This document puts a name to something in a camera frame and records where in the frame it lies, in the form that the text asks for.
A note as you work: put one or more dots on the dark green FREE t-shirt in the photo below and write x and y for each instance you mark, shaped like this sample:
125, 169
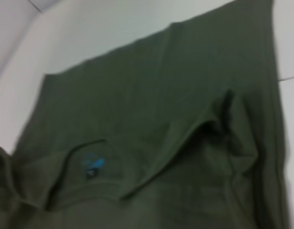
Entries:
161, 107

